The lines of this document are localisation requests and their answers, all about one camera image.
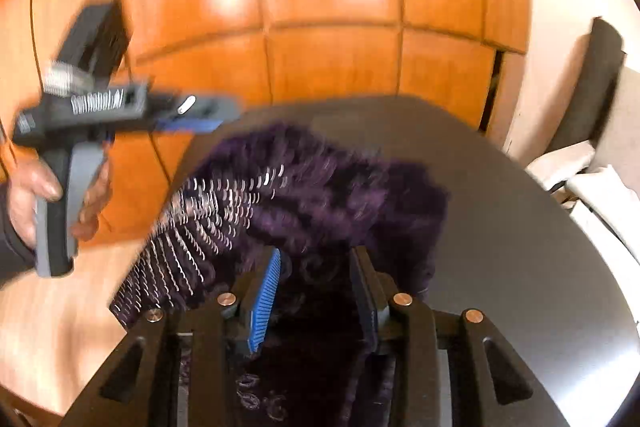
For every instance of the grey yellow blue armchair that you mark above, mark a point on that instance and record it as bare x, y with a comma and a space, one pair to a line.
594, 154

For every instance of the black puffer jacket sleeve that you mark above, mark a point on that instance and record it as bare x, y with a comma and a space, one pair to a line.
16, 257

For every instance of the person's left hand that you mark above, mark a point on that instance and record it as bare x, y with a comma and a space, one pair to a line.
34, 179

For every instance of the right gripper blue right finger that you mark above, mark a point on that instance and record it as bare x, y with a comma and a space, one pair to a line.
421, 367

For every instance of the dark purple velvet garment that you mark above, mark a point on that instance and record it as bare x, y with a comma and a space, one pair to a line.
287, 188

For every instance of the orange wooden wardrobe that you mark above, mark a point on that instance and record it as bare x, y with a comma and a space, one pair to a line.
280, 31

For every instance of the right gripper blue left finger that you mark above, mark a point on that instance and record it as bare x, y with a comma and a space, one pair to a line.
173, 367

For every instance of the black leather ottoman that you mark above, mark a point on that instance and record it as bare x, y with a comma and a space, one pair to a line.
507, 248

